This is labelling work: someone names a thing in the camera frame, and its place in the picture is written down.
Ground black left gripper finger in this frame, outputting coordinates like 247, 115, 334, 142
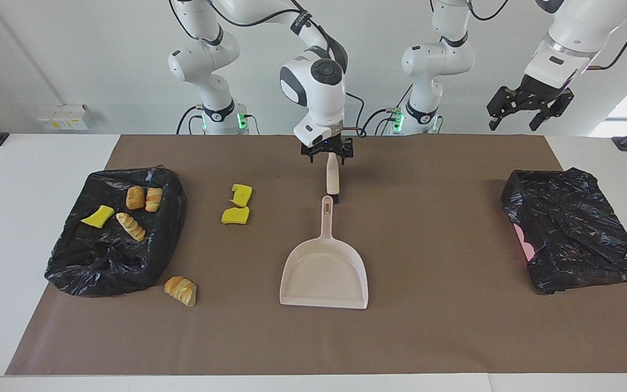
529, 93, 574, 132
487, 87, 522, 132

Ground beige hand brush black bristles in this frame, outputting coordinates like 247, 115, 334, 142
325, 152, 341, 205

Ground notched yellow sponge piece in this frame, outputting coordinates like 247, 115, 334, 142
230, 183, 253, 208

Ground beige plastic dustpan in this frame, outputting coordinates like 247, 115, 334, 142
279, 195, 370, 310

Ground brown toy bread roll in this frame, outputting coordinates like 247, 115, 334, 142
126, 185, 146, 211

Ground orange striped toy croissant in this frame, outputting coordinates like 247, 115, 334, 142
163, 275, 198, 308

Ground yellow green sponge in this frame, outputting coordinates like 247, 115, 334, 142
80, 205, 115, 228

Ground low black trash bag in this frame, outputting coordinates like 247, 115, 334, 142
501, 167, 627, 295

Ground pink bin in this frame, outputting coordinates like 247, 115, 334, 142
512, 222, 536, 262

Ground tall black bag-lined bin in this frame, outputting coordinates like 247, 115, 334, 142
44, 166, 188, 298

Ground brown paper table mat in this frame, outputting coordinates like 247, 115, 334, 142
4, 134, 627, 376

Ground black left base cable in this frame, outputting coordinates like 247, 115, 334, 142
360, 106, 401, 136

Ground black base cable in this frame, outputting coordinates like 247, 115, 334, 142
176, 105, 260, 136
360, 106, 401, 136

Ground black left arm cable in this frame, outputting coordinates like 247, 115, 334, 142
466, 0, 627, 71

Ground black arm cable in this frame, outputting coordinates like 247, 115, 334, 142
207, 0, 368, 138
466, 0, 627, 71

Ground black right base cable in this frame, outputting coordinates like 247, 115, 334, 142
176, 105, 260, 136

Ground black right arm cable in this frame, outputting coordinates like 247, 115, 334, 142
207, 0, 368, 138

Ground white wall outlet box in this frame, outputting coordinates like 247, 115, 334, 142
35, 104, 90, 131

